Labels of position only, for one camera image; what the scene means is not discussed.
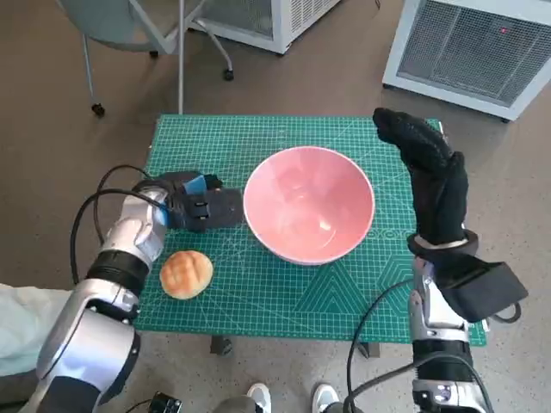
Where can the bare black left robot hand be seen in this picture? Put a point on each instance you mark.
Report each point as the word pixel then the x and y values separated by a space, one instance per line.
pixel 206 211

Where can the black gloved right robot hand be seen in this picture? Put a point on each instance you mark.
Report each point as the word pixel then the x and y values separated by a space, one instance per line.
pixel 439 193

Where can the round toy bread bun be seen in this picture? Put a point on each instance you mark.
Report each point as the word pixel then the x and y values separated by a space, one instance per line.
pixel 187 275

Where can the pink bowl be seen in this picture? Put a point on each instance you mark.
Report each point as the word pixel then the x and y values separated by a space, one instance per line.
pixel 301 193

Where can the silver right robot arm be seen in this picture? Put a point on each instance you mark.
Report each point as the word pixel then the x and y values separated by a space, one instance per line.
pixel 439 344

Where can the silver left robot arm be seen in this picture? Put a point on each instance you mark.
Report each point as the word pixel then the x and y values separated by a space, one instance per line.
pixel 94 327

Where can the green cutting mat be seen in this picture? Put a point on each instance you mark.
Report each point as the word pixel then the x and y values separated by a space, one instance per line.
pixel 258 310

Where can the large white mesh cabinet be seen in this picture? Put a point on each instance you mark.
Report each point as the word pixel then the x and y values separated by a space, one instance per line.
pixel 465 47

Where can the white shoe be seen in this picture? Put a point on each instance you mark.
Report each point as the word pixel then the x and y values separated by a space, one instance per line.
pixel 259 398
pixel 323 398

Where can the small black device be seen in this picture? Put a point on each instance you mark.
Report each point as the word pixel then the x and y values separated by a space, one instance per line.
pixel 165 403

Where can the small white mesh cabinet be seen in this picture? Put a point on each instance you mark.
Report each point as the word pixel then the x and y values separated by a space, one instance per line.
pixel 267 21

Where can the grey office chair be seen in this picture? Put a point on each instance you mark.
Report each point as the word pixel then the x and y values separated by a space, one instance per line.
pixel 112 21

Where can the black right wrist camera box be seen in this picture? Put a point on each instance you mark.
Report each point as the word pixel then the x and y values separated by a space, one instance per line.
pixel 486 292

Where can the black table leg bracket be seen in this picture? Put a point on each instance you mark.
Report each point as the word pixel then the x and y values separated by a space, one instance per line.
pixel 370 350
pixel 221 345

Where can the white metal stand frame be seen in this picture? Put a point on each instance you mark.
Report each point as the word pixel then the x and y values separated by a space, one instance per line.
pixel 181 64

